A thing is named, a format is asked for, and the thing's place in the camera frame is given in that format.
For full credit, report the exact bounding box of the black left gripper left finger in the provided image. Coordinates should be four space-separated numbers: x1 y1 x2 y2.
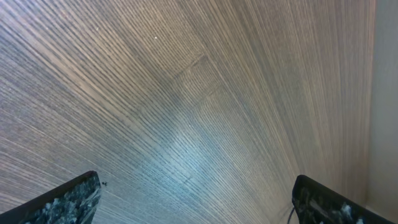
1 170 101 224

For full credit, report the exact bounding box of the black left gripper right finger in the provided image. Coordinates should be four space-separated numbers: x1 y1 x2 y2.
291 175 393 224

